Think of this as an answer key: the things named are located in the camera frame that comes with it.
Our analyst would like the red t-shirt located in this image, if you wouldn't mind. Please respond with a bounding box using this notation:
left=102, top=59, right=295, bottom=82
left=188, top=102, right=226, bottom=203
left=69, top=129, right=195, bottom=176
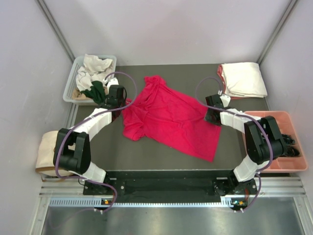
left=122, top=75, right=221, bottom=162

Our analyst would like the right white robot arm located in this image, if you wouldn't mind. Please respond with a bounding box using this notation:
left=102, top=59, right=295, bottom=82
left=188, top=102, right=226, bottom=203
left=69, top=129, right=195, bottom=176
left=204, top=94, right=287, bottom=194

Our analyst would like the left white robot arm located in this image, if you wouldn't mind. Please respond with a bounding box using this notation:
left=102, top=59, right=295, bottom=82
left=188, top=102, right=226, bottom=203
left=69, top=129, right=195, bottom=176
left=53, top=85, right=127, bottom=194

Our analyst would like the dark green shirt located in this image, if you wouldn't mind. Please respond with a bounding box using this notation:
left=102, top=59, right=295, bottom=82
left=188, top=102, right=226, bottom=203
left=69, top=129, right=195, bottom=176
left=81, top=81, right=106, bottom=105

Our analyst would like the cream crumpled shirt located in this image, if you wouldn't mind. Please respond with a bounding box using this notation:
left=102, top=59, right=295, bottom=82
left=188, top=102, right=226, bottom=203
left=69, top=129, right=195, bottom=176
left=83, top=54, right=113, bottom=74

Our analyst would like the white printed crumpled shirt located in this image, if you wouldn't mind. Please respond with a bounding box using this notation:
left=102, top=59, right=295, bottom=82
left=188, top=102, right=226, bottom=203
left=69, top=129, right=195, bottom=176
left=75, top=65, right=111, bottom=91

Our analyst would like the tan shirt in basket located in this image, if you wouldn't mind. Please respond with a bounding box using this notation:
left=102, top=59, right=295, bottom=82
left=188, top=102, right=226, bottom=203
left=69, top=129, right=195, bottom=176
left=71, top=88, right=91, bottom=101

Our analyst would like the folded pink t-shirt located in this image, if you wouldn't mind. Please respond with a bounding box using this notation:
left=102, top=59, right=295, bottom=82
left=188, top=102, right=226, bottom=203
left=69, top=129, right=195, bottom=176
left=217, top=65, right=241, bottom=100

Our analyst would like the white plastic laundry basket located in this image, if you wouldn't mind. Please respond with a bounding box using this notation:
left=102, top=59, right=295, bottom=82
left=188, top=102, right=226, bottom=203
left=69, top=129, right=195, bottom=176
left=63, top=54, right=117, bottom=106

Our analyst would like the folded cream t-shirt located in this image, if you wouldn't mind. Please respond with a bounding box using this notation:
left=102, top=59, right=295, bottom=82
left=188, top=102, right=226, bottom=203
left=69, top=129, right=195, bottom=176
left=221, top=62, right=268, bottom=98

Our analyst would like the dark rolled item back-right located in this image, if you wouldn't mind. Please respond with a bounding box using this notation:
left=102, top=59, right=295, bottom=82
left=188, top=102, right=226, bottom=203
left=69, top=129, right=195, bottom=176
left=282, top=134, right=295, bottom=146

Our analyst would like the dark rolled item front-right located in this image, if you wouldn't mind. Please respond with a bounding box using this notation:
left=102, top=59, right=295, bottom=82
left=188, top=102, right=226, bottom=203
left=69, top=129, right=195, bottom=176
left=283, top=146, right=300, bottom=157

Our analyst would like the pink divided plastic tray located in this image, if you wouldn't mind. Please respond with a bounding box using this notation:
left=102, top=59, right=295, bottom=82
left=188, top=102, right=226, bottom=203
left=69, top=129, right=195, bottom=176
left=245, top=111, right=308, bottom=173

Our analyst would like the cream fabric bear bag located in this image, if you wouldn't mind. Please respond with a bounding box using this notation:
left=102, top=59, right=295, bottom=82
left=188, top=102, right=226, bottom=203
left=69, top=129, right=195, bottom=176
left=35, top=131, right=58, bottom=182

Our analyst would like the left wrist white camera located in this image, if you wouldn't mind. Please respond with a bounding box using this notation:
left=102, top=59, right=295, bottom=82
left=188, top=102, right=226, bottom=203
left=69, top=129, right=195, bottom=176
left=104, top=77, right=119, bottom=90

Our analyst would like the wrist white camera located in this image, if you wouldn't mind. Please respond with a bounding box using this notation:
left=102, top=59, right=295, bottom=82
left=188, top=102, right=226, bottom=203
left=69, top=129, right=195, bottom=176
left=104, top=77, right=119, bottom=90
left=218, top=90, right=231, bottom=108

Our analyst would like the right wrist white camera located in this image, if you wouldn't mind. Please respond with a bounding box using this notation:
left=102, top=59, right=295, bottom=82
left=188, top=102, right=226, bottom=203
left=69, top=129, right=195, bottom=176
left=218, top=90, right=231, bottom=108

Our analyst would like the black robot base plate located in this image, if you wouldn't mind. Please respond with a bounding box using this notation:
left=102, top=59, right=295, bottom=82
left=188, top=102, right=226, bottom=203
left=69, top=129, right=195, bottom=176
left=83, top=170, right=257, bottom=203

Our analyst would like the grey slotted cable duct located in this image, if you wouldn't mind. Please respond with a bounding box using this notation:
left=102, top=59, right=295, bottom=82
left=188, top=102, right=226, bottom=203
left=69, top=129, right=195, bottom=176
left=49, top=197, right=233, bottom=208

